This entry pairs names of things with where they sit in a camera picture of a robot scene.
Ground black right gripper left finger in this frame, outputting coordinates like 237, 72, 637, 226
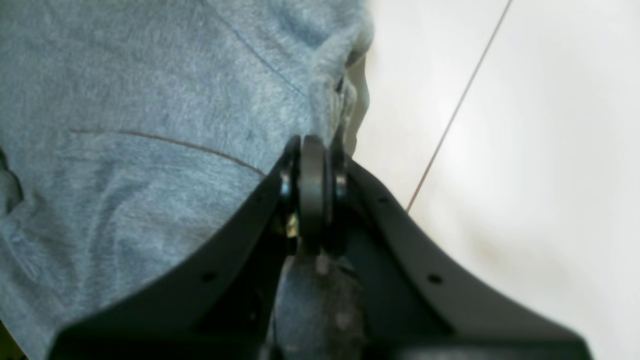
49, 136, 301, 360

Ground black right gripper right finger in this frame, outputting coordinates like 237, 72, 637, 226
330, 148, 592, 360

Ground grey t-shirt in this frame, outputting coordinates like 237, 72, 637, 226
0, 0, 373, 360

